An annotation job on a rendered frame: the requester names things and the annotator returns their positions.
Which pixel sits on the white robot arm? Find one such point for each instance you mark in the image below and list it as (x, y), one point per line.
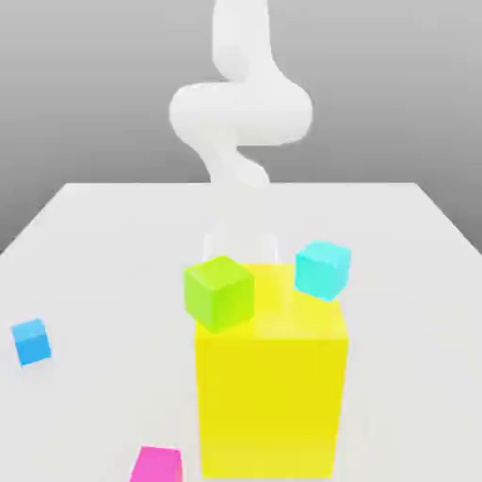
(241, 113)

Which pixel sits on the small lime green cube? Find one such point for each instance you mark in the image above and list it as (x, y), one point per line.
(218, 293)

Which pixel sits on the small cyan cube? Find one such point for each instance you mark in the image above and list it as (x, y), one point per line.
(322, 271)

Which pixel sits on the small blue cube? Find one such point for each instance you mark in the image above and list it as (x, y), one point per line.
(31, 343)

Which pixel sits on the small pink cube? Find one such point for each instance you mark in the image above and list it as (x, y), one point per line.
(156, 465)

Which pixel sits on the large yellow box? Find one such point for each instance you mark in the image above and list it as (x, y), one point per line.
(271, 399)

